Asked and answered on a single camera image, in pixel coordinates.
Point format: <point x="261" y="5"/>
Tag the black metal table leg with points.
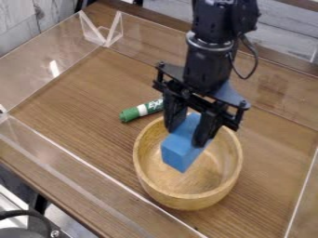
<point x="41" y="204"/>

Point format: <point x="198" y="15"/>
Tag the blue foam block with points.
<point x="178" y="151"/>

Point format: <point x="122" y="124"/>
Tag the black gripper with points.
<point x="200" y="86"/>

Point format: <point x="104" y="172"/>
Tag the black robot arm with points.
<point x="224" y="20"/>

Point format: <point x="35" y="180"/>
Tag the clear acrylic barrier wall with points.
<point x="104" y="203"/>

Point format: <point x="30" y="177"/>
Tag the clear acrylic corner bracket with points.
<point x="101" y="35"/>

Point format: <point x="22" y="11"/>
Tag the green Expo marker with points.
<point x="141" y="110"/>

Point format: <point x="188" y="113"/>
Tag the brown wooden bowl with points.
<point x="207" y="182"/>

